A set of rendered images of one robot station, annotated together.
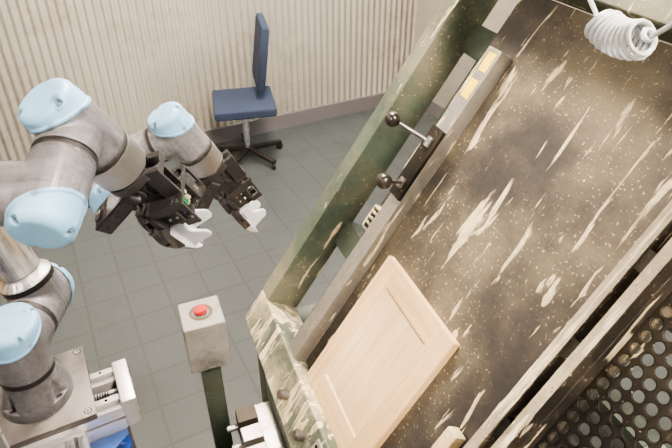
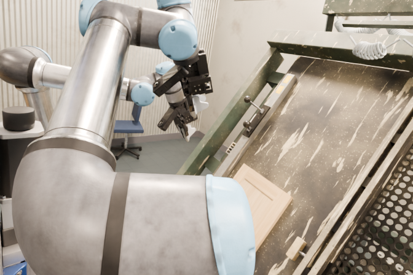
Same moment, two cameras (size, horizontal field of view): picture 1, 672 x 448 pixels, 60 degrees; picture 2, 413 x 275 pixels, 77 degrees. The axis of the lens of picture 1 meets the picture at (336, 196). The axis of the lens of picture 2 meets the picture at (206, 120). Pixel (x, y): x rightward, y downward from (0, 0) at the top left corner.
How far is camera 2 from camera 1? 0.52 m
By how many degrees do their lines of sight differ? 21
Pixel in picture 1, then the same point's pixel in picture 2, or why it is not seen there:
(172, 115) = (171, 64)
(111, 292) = not seen: hidden behind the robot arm
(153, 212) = (193, 80)
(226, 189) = (182, 113)
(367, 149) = (225, 120)
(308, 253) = (192, 170)
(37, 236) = (177, 45)
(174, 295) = not seen: hidden behind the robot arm
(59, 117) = not seen: outside the picture
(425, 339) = (273, 197)
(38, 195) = (184, 21)
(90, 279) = not seen: hidden behind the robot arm
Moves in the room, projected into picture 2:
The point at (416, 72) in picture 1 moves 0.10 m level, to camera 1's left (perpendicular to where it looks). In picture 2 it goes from (249, 87) to (233, 85)
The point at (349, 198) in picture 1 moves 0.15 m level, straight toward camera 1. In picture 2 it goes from (214, 143) to (219, 153)
